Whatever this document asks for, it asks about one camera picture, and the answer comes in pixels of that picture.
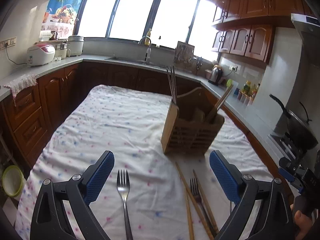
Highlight wooden chopstick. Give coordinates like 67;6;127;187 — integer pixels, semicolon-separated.
205;84;233;123
193;169;219;235
175;162;214;240
184;190;195;240

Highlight steel chopstick one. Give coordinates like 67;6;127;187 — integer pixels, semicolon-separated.
166;67;176;104

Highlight steel chopstick two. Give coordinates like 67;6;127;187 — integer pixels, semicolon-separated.
171;66;177;105

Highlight kitchen sink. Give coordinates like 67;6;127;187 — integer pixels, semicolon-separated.
105;56;166;68

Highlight kitchen faucet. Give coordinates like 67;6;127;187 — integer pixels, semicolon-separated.
138;36;152;64

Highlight person right hand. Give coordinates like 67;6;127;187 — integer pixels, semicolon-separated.
294;210;319;240

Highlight black wok pan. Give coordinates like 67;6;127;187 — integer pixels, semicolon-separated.
269;94;318;151

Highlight green bowl on floor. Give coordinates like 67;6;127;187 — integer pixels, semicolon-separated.
2;165;25;198

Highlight light steel fork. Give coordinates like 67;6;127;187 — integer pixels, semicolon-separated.
117;170;133;240

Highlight white floral tablecloth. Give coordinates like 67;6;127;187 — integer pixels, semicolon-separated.
14;84;275;240

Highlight condiment bottles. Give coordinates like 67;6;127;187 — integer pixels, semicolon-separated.
237;80;260;106

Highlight green plastic cup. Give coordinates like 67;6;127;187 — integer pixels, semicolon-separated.
226;79;238;88

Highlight wooden utensil holder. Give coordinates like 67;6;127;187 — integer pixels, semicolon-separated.
161;87;225;154

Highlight steel electric kettle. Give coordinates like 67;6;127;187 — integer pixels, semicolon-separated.
208;65;223;86

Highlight lace cloth on counter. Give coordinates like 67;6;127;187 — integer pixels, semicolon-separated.
4;74;37;104

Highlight range hood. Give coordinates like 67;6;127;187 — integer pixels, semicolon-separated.
290;12;320;63

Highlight white pink rice cooker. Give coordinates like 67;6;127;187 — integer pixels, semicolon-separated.
27;43;55;66

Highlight upper wooden cabinets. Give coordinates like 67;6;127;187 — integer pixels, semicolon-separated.
212;0;314;63

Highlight knife rack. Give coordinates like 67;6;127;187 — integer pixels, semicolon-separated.
174;41;203;75

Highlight white pot cooker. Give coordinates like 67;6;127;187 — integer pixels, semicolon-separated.
67;35;84;56

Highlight tropical fruit poster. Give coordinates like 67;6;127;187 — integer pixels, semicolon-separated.
41;0;82;39

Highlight wall power socket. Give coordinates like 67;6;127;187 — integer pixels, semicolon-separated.
0;37;17;50

